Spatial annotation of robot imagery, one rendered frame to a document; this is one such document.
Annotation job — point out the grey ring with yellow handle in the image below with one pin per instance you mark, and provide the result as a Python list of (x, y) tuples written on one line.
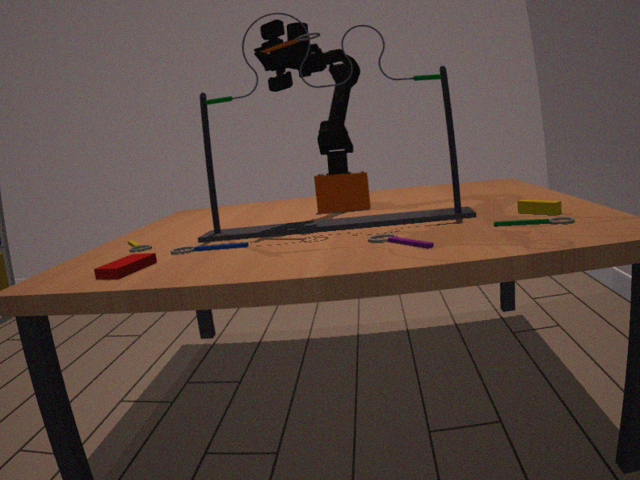
[(138, 245)]

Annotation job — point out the grey ring with purple handle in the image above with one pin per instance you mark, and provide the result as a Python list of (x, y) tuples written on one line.
[(403, 241)]

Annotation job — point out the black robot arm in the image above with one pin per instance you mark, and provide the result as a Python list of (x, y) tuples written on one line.
[(332, 133)]

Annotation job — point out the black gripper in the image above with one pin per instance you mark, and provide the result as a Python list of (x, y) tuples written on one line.
[(276, 60)]

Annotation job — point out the blue handle with grey ring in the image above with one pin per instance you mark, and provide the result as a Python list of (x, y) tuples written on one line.
[(206, 248)]

